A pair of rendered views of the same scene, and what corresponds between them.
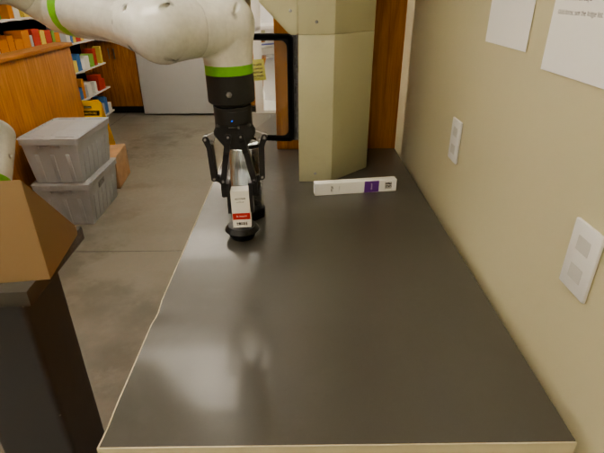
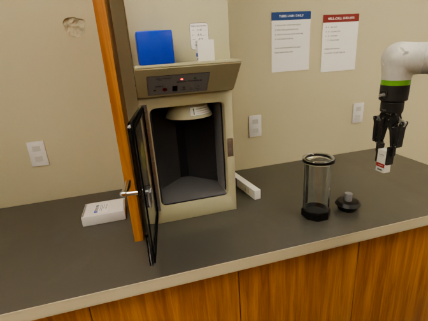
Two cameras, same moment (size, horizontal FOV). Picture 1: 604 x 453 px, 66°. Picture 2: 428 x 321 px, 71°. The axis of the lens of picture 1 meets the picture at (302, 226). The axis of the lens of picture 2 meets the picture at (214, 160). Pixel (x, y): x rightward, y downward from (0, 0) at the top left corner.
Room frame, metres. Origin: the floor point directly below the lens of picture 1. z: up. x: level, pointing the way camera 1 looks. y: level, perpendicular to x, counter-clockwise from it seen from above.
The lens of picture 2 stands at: (1.82, 1.03, 1.53)
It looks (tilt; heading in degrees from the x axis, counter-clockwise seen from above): 19 degrees down; 257
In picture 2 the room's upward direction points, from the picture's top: 4 degrees counter-clockwise
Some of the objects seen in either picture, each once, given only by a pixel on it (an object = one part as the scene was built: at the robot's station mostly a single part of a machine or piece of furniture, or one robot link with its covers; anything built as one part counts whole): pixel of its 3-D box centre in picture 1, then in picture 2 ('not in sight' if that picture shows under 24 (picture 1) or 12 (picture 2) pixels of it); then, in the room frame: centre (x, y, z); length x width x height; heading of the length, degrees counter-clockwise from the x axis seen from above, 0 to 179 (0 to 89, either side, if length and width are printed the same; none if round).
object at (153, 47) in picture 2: not in sight; (154, 48); (1.74, 0.07, 1.56); 0.10 x 0.10 x 0.09; 1
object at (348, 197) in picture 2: (242, 225); (348, 200); (1.10, 0.16, 0.97); 0.09 x 0.09 x 0.07
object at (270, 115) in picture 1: (254, 89); (146, 179); (1.82, 0.18, 1.19); 0.30 x 0.01 x 0.40; 83
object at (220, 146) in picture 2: not in sight; (185, 145); (1.65, -0.11, 1.19); 0.26 x 0.24 x 0.35; 1
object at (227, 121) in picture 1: (234, 126); (390, 113); (0.93, 0.14, 1.28); 0.08 x 0.07 x 0.09; 93
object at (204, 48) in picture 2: not in sight; (204, 50); (1.59, 0.07, 1.54); 0.05 x 0.05 x 0.06; 85
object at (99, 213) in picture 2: not in sight; (105, 211); (2.00, -0.13, 0.96); 0.16 x 0.12 x 0.04; 0
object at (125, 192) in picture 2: not in sight; (132, 188); (1.86, 0.25, 1.20); 0.10 x 0.05 x 0.03; 83
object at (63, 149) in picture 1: (71, 148); not in sight; (3.30, 1.70, 0.49); 0.60 x 0.42 x 0.33; 1
